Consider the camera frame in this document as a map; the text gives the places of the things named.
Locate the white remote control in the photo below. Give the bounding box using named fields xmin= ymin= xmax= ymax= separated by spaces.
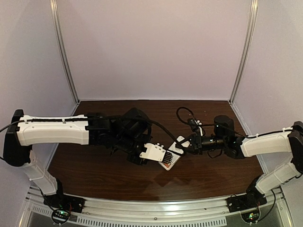
xmin=159 ymin=142 xmax=184 ymax=171

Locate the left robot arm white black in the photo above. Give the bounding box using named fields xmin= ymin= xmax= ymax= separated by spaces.
xmin=3 ymin=108 xmax=158 ymax=199

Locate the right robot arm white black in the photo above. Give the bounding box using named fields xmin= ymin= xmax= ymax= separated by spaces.
xmin=176 ymin=115 xmax=303 ymax=202

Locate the right black camera cable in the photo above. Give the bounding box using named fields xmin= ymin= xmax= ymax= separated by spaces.
xmin=176 ymin=106 xmax=218 ymax=127

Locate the black camera cable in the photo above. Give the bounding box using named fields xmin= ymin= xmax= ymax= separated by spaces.
xmin=176 ymin=106 xmax=218 ymax=127
xmin=0 ymin=114 xmax=184 ymax=157

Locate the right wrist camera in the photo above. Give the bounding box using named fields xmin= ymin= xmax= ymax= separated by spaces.
xmin=187 ymin=118 xmax=205 ymax=137

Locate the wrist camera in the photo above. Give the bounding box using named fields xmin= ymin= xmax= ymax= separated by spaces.
xmin=140 ymin=143 xmax=171 ymax=164
xmin=187 ymin=118 xmax=205 ymax=137

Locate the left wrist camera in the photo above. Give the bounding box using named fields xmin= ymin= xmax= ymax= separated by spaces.
xmin=140 ymin=143 xmax=171 ymax=164

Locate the left black camera cable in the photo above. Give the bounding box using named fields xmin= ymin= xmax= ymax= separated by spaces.
xmin=0 ymin=114 xmax=184 ymax=157

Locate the front aluminium rail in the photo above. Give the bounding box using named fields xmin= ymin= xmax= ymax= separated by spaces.
xmin=17 ymin=186 xmax=294 ymax=227

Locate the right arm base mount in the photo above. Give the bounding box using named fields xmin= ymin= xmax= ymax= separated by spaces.
xmin=226 ymin=181 xmax=267 ymax=224

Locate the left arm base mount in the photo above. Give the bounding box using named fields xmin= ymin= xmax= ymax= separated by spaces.
xmin=40 ymin=180 xmax=85 ymax=226

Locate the right aluminium corner post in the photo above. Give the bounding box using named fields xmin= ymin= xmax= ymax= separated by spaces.
xmin=229 ymin=0 xmax=258 ymax=104

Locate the aluminium corner post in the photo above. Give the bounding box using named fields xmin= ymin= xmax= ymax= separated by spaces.
xmin=229 ymin=0 xmax=258 ymax=104
xmin=50 ymin=0 xmax=80 ymax=104

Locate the left aluminium corner post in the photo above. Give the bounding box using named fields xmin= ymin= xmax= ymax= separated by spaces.
xmin=50 ymin=0 xmax=80 ymax=104

